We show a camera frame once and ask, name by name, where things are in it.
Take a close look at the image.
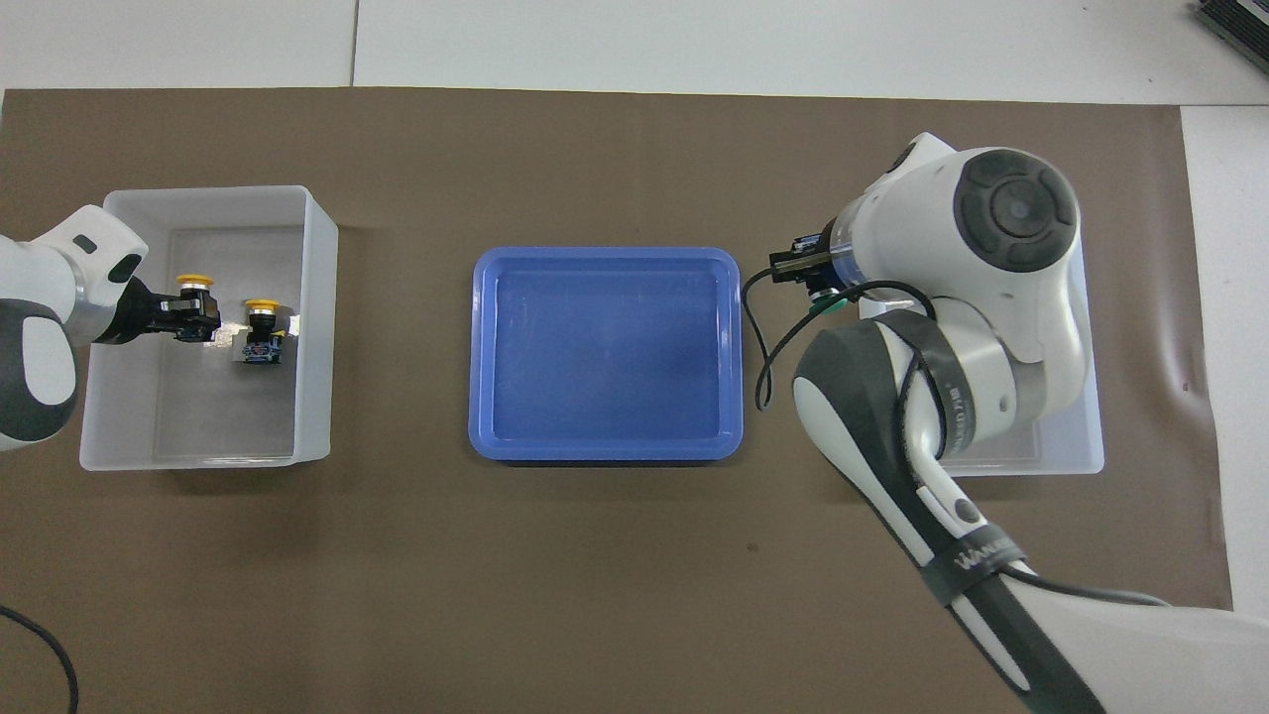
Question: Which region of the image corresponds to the yellow push button switch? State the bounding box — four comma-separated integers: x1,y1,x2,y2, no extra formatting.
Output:
175,273,221,343
236,297,288,366

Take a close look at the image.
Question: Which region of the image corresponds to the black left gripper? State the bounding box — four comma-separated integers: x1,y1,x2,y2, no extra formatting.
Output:
94,278,221,345

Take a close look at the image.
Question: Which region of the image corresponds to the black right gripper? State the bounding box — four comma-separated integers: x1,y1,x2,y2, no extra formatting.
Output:
771,233,844,294

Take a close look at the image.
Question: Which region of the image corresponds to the translucent white plastic box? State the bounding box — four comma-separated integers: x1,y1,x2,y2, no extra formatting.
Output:
79,185,340,473
858,203,1106,477

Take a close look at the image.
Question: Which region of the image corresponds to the brown table mat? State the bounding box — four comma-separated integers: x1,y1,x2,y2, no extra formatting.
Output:
0,87,1246,714

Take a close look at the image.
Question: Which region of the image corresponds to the dark grey electronic device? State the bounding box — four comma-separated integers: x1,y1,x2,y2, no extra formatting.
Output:
1195,0,1269,65

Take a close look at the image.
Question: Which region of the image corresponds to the blue plastic tray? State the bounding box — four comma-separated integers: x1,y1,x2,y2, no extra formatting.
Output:
468,246,745,464

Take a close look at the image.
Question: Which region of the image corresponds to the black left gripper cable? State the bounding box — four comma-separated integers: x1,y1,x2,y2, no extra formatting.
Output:
0,605,80,714

